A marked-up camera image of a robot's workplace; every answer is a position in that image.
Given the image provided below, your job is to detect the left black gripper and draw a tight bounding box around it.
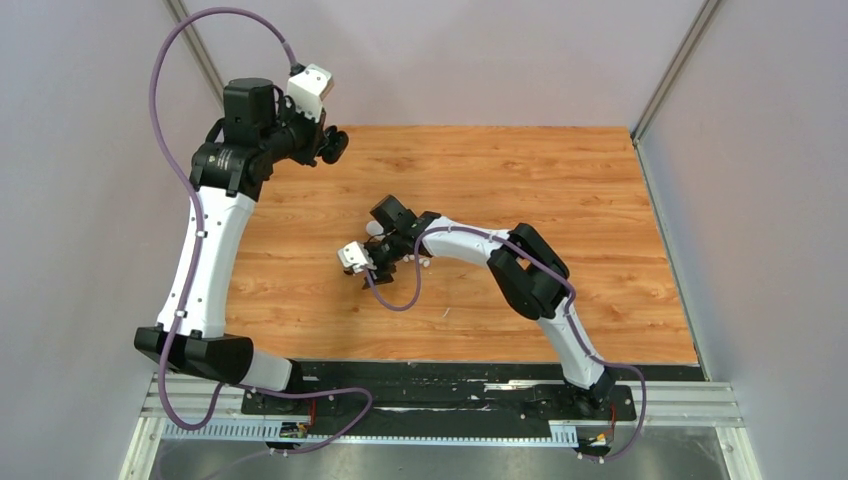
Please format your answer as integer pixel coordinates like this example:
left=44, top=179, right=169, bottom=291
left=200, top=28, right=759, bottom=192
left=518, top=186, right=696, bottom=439
left=259, top=95, right=327, bottom=167

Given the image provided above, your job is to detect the black charging case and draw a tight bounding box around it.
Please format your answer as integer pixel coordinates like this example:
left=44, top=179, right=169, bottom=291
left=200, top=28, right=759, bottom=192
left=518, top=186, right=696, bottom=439
left=318, top=125, right=349, bottom=165

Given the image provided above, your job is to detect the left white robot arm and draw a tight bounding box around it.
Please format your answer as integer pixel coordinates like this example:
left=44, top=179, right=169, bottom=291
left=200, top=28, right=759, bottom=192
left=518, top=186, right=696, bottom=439
left=134, top=66, right=347, bottom=413

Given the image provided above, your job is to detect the white charging case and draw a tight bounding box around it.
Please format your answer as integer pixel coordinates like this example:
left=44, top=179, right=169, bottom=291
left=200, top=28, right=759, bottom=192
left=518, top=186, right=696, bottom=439
left=365, top=220, right=384, bottom=237

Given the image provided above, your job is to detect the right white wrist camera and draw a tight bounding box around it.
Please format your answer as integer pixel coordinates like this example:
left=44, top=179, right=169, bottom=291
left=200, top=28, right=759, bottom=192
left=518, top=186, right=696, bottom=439
left=337, top=241, right=376, bottom=275

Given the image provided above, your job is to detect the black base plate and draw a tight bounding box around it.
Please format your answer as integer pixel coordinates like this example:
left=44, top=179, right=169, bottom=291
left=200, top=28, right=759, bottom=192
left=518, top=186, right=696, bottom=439
left=241, top=361, right=637, bottom=439

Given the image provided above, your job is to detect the slotted cable duct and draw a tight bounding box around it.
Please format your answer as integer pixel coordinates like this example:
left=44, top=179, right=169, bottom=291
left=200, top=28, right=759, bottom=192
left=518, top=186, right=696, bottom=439
left=161, top=419, right=579, bottom=448

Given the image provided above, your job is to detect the aluminium frame rail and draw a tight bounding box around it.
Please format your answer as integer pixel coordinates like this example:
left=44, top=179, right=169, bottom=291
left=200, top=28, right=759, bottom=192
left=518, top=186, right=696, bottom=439
left=120, top=376, right=761, bottom=479

